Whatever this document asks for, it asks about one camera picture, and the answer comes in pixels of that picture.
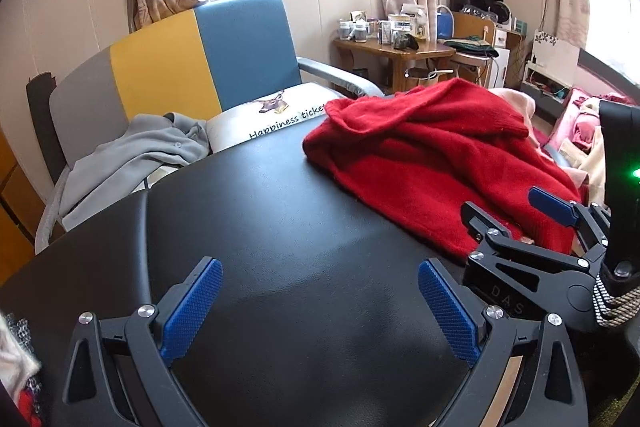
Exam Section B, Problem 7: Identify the wooden chair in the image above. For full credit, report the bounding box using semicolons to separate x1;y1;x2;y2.
437;12;501;88

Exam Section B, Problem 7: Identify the small wooden desk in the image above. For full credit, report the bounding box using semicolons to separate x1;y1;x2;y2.
332;34;456;95

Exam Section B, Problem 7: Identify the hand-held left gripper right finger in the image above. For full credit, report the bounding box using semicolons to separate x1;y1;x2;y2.
417;258;588;427

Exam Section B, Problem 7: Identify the bright window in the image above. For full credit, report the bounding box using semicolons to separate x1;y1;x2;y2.
582;0;640;82

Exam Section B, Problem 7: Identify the black rolled mat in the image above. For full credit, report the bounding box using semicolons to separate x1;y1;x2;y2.
26;72;68;172

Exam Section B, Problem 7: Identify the white deer print pillow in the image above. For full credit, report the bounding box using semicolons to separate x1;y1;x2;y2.
206;83;341;154

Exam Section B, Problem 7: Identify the red knit sweater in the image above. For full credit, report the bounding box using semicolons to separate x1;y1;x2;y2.
302;78;583;264

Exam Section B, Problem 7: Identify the white patterned cloth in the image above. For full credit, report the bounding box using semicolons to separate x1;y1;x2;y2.
0;309;43;427

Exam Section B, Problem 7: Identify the white cabinet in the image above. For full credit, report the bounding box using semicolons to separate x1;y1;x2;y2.
492;27;526;90

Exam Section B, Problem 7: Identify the grey garment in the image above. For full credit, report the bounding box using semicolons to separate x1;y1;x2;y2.
35;112;211;255

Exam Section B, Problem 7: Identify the orange wooden wardrobe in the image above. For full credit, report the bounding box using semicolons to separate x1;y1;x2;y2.
0;127;51;283

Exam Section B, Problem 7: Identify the white labelled canister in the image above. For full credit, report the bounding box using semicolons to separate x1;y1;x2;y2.
390;13;428;42

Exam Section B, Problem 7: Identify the grey yellow blue sofa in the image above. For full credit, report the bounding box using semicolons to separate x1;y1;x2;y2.
27;0;386;258

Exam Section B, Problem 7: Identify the white shelf unit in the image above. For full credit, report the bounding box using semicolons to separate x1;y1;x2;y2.
520;29;581;108

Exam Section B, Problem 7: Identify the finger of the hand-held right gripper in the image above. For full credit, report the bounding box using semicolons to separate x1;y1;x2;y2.
529;186;613;258
460;201;593;275

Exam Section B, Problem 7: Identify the black desk fan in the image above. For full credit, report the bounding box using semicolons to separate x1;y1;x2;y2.
487;0;512;26

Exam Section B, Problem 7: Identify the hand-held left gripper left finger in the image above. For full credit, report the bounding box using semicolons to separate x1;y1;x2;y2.
50;256;224;427

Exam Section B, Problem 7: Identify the light pink garment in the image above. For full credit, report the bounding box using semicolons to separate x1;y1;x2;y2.
490;87;536;118

